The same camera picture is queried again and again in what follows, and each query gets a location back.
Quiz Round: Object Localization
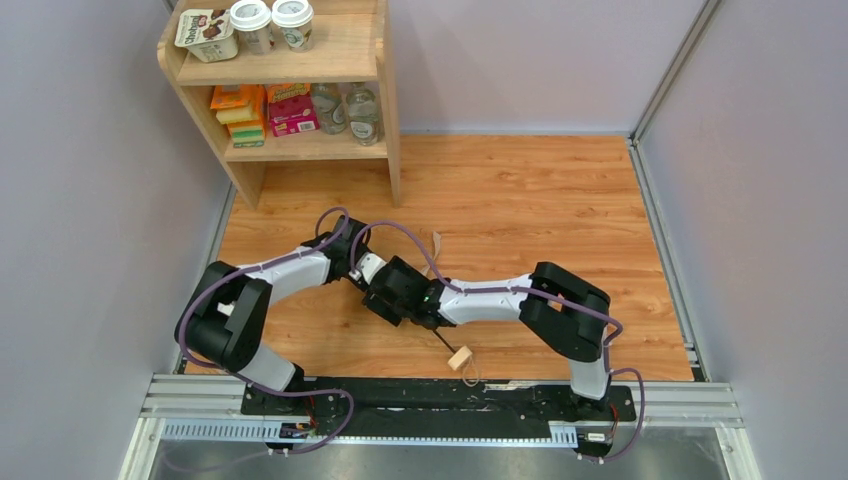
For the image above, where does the orange sponge pack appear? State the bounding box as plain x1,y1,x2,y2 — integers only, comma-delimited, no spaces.
210,84,266,148

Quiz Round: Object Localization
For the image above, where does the white lidded cup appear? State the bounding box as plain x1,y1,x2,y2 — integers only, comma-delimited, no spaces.
271,0,314,53
230,0,274,55

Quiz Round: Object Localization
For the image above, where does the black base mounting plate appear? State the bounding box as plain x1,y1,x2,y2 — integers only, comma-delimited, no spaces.
241,377,638,440

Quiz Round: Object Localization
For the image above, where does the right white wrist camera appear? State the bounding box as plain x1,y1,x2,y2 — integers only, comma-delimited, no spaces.
350,253,387,285

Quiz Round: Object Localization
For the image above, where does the Chobani yogurt tub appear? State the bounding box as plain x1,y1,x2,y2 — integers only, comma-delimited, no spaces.
174,9,239,63

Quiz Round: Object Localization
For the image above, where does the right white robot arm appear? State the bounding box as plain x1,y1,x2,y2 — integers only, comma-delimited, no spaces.
351,254,612,401

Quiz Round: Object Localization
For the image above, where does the right clear glass bottle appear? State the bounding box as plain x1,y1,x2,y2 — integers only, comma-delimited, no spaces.
346,82,381,146

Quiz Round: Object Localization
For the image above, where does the purple cable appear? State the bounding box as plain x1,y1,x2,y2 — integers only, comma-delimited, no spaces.
178,207,356,456
349,220,647,463

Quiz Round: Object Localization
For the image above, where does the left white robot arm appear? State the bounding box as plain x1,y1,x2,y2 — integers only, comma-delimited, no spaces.
174,214,369,392

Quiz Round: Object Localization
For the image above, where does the pink orange snack box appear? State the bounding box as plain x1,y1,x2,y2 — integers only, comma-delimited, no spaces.
265,83,319,137

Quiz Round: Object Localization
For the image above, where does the wooden shelf unit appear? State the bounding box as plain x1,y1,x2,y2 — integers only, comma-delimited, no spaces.
157,1,401,208

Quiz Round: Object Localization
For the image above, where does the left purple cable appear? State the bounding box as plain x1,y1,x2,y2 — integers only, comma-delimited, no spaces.
178,207,356,456

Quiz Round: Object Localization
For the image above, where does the right white lidded cup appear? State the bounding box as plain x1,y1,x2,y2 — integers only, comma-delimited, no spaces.
271,0,314,53

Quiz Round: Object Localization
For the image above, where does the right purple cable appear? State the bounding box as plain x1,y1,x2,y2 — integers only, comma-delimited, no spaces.
349,220,647,463

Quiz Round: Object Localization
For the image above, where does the beige folding umbrella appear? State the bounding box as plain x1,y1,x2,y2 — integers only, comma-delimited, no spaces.
421,231,481,388

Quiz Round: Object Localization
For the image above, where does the left white lidded cup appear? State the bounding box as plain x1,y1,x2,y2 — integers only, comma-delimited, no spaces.
230,0,274,55

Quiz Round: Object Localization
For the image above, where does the clear glass bottle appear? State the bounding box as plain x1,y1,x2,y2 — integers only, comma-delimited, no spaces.
346,82,381,146
310,83,347,135

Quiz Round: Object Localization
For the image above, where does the left clear glass bottle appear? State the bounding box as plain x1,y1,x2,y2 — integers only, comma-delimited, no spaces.
310,83,347,135

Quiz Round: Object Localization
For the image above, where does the aluminium frame rail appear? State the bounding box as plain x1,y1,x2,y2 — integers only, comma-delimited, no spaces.
139,374,762,479

